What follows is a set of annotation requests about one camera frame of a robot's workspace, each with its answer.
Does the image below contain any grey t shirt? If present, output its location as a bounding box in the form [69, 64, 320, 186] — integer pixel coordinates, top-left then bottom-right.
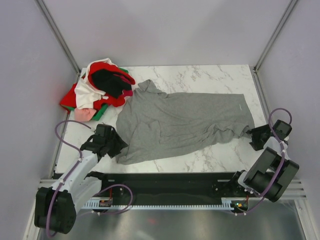
[116, 80, 255, 165]

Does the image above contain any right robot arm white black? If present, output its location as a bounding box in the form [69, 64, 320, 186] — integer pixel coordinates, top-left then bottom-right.
[229, 119, 300, 203]

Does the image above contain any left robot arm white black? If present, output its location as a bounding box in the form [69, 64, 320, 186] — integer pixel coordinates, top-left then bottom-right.
[34, 124, 127, 238]

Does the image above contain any pink t shirt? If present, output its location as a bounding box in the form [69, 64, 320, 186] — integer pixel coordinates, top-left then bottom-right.
[74, 108, 97, 122]

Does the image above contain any green t shirt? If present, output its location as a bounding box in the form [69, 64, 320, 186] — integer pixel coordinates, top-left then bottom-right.
[59, 68, 133, 121]

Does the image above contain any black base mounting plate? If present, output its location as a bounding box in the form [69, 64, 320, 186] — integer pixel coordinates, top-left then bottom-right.
[88, 171, 250, 206]

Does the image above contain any red t shirt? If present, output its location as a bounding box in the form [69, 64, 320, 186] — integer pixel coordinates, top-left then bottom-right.
[60, 59, 136, 111]

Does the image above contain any black t shirt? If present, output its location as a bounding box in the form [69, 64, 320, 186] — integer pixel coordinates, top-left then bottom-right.
[91, 69, 132, 99]

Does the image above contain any aluminium extrusion rail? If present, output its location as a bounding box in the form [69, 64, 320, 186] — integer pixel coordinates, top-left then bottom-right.
[38, 174, 306, 202]

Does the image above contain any white slotted cable duct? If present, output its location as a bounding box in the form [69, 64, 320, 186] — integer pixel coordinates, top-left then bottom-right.
[82, 196, 233, 210]

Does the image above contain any right aluminium frame post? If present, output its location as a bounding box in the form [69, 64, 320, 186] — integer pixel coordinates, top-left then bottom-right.
[253, 0, 299, 74]

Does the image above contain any aluminium frame post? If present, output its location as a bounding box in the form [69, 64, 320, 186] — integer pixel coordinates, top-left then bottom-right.
[35, 0, 81, 75]
[253, 0, 299, 74]

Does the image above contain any left aluminium frame post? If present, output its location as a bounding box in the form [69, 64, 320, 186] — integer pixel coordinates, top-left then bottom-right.
[35, 0, 81, 75]

